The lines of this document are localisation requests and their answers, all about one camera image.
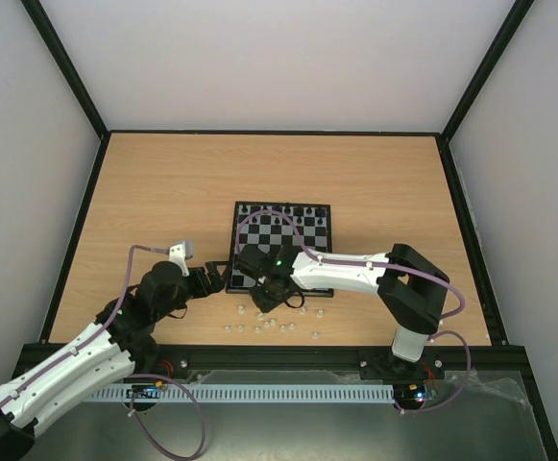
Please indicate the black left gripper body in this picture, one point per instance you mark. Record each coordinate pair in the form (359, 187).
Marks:
(202, 288)

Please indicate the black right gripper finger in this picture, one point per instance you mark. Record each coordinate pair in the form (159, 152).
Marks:
(293, 298)
(264, 300)

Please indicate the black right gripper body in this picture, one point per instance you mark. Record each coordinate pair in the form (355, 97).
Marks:
(249, 259)

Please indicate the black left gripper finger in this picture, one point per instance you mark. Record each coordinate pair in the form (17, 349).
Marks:
(212, 268)
(219, 283)

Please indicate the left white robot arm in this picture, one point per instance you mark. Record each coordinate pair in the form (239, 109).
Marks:
(117, 345)

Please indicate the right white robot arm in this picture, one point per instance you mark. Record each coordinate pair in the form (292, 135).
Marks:
(412, 288)

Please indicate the black silver chess board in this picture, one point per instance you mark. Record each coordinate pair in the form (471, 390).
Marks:
(270, 237)

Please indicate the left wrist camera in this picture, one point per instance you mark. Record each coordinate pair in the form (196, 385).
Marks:
(179, 253)

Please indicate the black front frame rail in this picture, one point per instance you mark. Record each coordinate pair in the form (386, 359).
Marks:
(368, 362)

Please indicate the black frame rail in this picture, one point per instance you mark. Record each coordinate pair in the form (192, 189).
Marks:
(483, 286)
(72, 246)
(368, 362)

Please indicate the white slotted cable duct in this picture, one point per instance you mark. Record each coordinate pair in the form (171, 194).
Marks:
(246, 393)

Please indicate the black left frame rail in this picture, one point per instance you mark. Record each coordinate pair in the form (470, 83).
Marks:
(72, 246)

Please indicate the black right frame rail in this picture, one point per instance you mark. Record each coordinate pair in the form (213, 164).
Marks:
(483, 286)

